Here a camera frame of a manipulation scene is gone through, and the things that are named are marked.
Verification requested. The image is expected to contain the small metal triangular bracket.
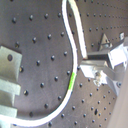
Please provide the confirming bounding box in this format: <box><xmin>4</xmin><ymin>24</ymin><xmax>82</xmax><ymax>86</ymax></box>
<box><xmin>99</xmin><ymin>34</ymin><xmax>110</xmax><ymax>50</ymax></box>

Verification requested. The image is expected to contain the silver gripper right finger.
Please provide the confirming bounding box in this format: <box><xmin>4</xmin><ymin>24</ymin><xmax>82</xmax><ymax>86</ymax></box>
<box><xmin>81</xmin><ymin>64</ymin><xmax>115</xmax><ymax>86</ymax></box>

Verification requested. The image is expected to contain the white cable with green band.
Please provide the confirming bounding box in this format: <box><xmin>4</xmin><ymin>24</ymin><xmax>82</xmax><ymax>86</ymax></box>
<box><xmin>0</xmin><ymin>0</ymin><xmax>88</xmax><ymax>128</ymax></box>

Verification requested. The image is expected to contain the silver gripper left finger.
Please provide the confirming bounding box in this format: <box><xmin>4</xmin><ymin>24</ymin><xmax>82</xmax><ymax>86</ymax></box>
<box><xmin>88</xmin><ymin>52</ymin><xmax>109</xmax><ymax>61</ymax></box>

